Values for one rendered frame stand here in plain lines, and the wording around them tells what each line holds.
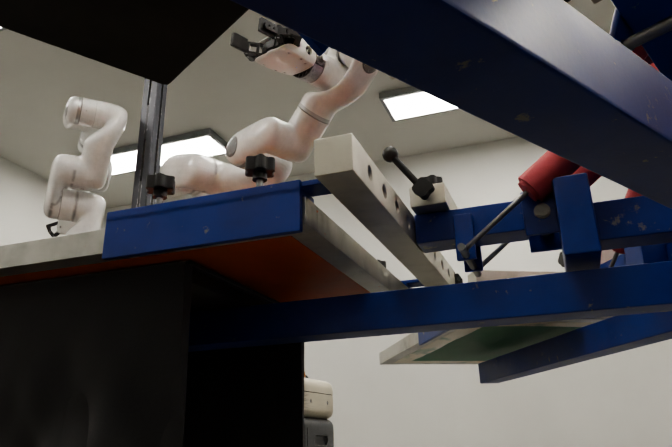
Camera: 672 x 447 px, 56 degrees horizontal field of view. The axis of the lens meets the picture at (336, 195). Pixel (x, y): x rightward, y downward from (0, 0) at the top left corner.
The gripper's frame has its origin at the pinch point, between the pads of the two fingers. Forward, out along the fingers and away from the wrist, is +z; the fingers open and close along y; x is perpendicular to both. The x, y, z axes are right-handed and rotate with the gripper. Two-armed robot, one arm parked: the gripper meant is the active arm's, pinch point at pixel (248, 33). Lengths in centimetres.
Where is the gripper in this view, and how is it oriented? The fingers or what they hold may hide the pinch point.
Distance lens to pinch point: 135.1
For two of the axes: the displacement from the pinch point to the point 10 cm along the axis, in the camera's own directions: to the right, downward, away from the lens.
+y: -7.1, 1.5, 6.9
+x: 0.7, -9.6, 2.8
